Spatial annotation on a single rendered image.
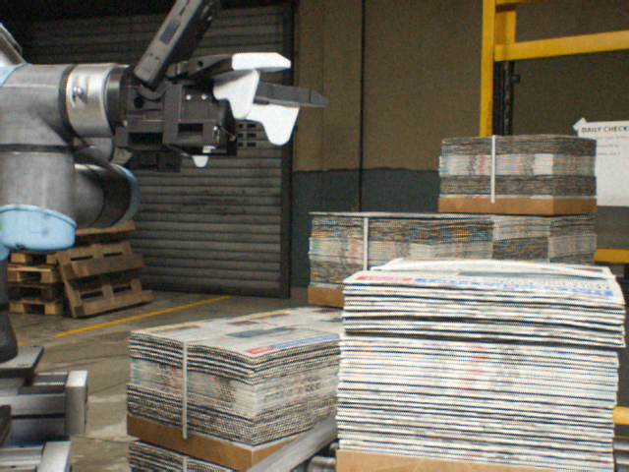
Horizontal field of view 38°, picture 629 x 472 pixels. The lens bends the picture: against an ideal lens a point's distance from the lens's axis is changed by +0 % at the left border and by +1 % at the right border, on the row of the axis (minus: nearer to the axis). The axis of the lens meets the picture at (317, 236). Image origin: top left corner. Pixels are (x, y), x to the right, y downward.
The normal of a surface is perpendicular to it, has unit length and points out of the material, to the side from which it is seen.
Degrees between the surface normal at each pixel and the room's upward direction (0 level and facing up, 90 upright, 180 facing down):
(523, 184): 90
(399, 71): 90
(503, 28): 90
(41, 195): 90
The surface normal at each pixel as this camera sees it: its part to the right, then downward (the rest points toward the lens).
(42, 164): 0.40, 0.05
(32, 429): 0.20, 0.05
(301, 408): 0.75, 0.05
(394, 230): -0.68, 0.03
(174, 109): -0.24, -0.09
